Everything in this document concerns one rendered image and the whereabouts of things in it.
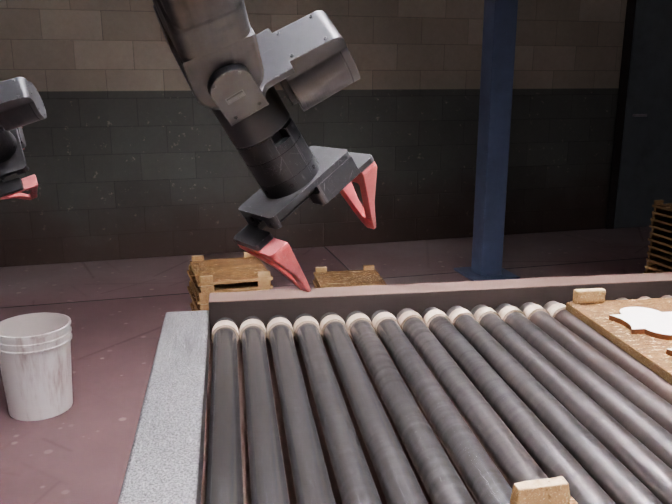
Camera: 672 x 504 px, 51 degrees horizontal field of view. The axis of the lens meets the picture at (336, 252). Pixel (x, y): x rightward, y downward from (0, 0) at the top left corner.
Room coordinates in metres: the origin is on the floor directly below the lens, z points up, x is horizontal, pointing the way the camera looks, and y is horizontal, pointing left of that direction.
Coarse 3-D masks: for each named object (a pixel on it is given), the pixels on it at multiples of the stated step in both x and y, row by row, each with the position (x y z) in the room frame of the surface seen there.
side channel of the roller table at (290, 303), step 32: (320, 288) 1.32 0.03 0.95; (352, 288) 1.32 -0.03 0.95; (384, 288) 1.32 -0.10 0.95; (416, 288) 1.32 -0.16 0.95; (448, 288) 1.32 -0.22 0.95; (480, 288) 1.32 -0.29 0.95; (512, 288) 1.33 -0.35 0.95; (544, 288) 1.34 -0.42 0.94; (576, 288) 1.35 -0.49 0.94; (608, 288) 1.36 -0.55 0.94; (640, 288) 1.37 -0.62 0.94
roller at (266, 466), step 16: (256, 320) 1.21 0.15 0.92; (240, 336) 1.19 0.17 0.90; (256, 336) 1.14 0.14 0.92; (256, 352) 1.06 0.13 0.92; (256, 368) 1.00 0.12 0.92; (256, 384) 0.94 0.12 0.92; (256, 400) 0.89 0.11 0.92; (272, 400) 0.91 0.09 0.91; (256, 416) 0.85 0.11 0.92; (272, 416) 0.85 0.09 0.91; (256, 432) 0.80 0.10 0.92; (272, 432) 0.81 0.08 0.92; (256, 448) 0.77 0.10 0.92; (272, 448) 0.76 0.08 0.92; (256, 464) 0.73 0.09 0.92; (272, 464) 0.73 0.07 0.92; (256, 480) 0.70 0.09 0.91; (272, 480) 0.69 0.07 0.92; (256, 496) 0.67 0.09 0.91; (272, 496) 0.66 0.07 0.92; (288, 496) 0.68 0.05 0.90
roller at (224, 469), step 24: (216, 336) 1.15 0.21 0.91; (216, 360) 1.04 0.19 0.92; (216, 384) 0.95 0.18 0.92; (216, 408) 0.87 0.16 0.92; (216, 432) 0.80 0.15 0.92; (240, 432) 0.83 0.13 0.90; (216, 456) 0.75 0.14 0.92; (240, 456) 0.76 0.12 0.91; (216, 480) 0.69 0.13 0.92; (240, 480) 0.71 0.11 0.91
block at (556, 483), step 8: (536, 480) 0.63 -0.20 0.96; (544, 480) 0.63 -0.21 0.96; (552, 480) 0.63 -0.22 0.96; (560, 480) 0.63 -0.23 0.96; (520, 488) 0.61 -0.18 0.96; (528, 488) 0.61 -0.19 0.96; (536, 488) 0.61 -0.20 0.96; (544, 488) 0.62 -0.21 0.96; (552, 488) 0.62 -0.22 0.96; (560, 488) 0.62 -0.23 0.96; (568, 488) 0.62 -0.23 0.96; (512, 496) 0.62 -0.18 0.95; (520, 496) 0.61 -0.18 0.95; (528, 496) 0.61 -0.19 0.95; (536, 496) 0.61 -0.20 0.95; (544, 496) 0.62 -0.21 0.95; (552, 496) 0.62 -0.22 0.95; (560, 496) 0.62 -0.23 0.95; (568, 496) 0.62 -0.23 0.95
